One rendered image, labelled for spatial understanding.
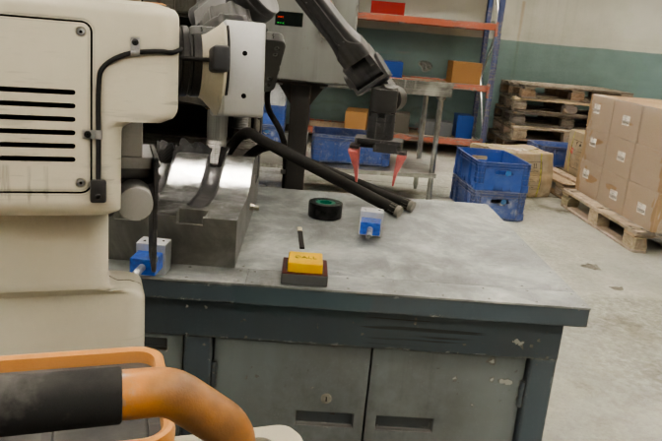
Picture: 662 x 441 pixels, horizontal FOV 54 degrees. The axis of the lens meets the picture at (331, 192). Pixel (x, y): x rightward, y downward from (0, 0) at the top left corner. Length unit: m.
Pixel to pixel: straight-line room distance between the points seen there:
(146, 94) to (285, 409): 0.76
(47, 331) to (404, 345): 0.65
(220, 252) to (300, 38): 0.95
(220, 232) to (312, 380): 0.33
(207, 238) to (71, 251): 0.42
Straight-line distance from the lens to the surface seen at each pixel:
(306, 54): 1.98
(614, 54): 8.48
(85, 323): 0.84
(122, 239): 1.21
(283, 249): 1.30
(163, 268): 1.15
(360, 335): 1.22
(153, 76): 0.72
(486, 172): 4.79
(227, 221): 1.17
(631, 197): 4.94
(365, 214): 1.42
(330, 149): 4.99
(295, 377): 1.27
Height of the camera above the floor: 1.22
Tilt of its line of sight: 14 degrees down
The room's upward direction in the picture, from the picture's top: 5 degrees clockwise
